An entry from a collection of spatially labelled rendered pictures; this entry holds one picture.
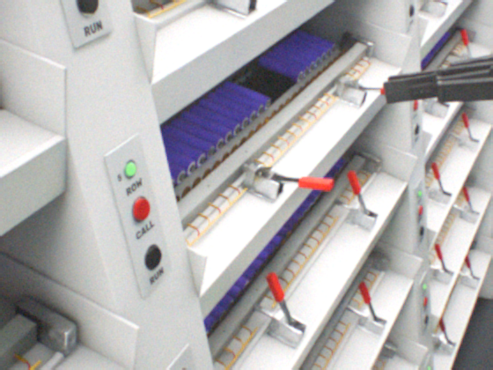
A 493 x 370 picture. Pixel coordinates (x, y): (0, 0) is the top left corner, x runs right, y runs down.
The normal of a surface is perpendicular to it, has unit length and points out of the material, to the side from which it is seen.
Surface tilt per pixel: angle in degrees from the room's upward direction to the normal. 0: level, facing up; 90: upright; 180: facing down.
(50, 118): 90
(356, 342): 21
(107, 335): 90
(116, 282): 90
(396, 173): 90
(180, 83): 110
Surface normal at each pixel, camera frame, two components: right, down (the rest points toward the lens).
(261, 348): 0.17, -0.80
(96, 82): 0.88, 0.09
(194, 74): 0.87, 0.39
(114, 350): -0.46, 0.46
